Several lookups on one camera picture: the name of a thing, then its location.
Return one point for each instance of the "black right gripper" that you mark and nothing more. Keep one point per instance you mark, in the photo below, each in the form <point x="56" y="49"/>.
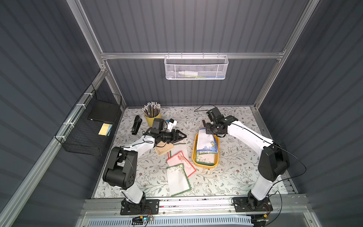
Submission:
<point x="212" y="126"/>

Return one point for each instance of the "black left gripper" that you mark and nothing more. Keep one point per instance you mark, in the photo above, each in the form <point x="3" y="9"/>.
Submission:
<point x="173" y="136"/>

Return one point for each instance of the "beige lined stationery paper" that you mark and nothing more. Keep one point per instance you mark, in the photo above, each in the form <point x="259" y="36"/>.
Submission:
<point x="163" y="147"/>

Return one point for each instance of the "blue bordered stationery paper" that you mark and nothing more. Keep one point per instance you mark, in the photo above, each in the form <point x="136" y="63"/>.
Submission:
<point x="206" y="143"/>

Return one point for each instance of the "yellow storage tray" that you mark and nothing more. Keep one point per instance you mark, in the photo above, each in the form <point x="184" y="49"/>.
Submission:
<point x="216" y="154"/>

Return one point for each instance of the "green bordered stationery paper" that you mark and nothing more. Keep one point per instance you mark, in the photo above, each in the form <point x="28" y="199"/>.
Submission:
<point x="177" y="148"/>

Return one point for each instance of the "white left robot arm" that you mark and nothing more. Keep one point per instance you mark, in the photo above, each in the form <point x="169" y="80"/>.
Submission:
<point x="121" y="167"/>

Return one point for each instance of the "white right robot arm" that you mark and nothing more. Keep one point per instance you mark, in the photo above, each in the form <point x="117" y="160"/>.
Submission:
<point x="273" y="159"/>

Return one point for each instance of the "yellow pencil cup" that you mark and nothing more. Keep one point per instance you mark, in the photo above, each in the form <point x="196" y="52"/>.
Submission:
<point x="150" y="120"/>

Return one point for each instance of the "bundle of pencils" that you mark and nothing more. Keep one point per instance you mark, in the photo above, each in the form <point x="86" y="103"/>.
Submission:
<point x="151" y="109"/>

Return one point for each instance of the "yellow sticky notes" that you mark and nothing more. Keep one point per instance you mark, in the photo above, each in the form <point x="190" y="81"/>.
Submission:
<point x="105" y="129"/>

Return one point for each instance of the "white glue bottle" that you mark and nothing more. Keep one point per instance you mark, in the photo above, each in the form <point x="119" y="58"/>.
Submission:
<point x="188" y="74"/>

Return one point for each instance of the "black notebook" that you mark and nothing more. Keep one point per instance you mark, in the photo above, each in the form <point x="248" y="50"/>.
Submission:
<point x="104" y="112"/>

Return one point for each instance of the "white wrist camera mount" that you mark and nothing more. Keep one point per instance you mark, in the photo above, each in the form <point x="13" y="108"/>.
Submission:
<point x="171" y="124"/>

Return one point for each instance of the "white mesh wall basket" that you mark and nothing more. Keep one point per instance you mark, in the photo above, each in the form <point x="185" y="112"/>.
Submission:
<point x="213" y="67"/>

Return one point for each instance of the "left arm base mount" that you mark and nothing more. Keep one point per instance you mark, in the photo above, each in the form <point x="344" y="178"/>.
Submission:
<point x="145" y="207"/>

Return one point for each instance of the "black wire wall basket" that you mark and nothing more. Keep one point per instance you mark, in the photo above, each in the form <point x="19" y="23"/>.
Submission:
<point x="81" y="135"/>

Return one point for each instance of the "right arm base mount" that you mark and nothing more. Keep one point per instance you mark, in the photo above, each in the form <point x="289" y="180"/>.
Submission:
<point x="249" y="204"/>

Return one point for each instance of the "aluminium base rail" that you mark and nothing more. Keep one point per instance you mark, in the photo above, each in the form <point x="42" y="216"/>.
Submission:
<point x="203" y="205"/>

